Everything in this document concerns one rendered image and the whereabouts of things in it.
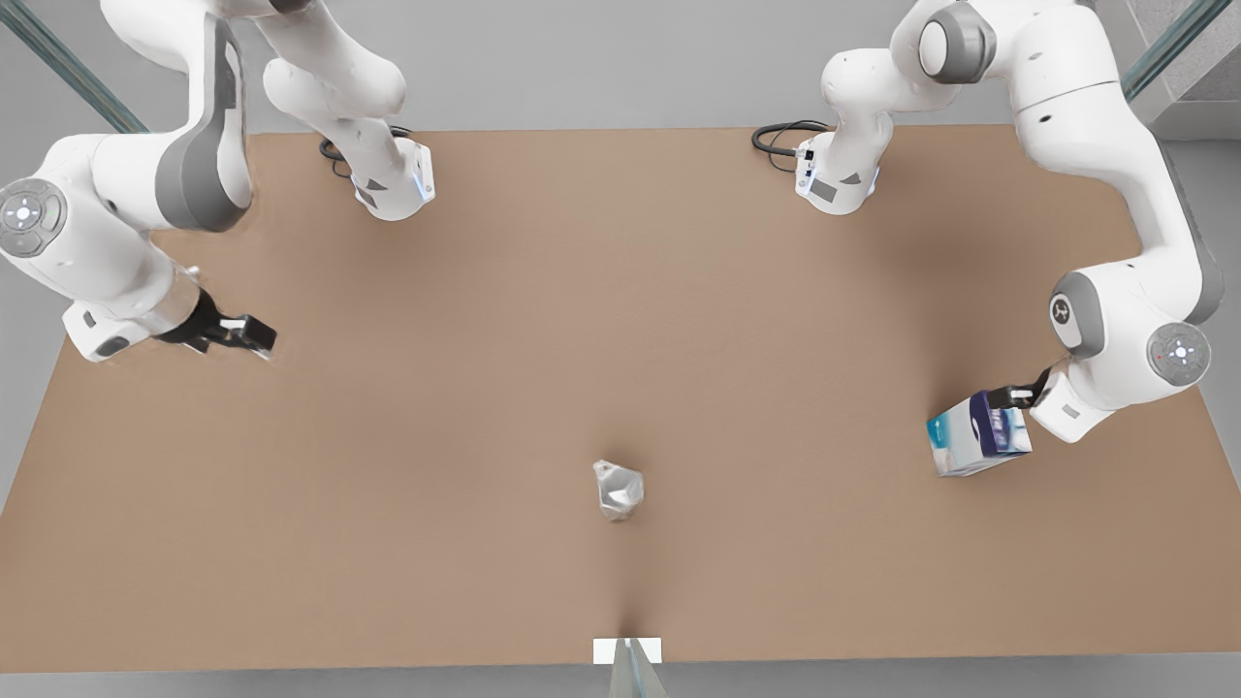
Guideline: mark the white and blue carton box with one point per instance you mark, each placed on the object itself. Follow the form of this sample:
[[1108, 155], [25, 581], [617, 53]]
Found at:
[[977, 434]]

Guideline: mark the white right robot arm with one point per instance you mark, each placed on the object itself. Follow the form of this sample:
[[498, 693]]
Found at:
[[116, 194]]

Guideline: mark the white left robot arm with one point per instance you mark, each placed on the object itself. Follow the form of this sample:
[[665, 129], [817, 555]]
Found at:
[[1096, 145]]

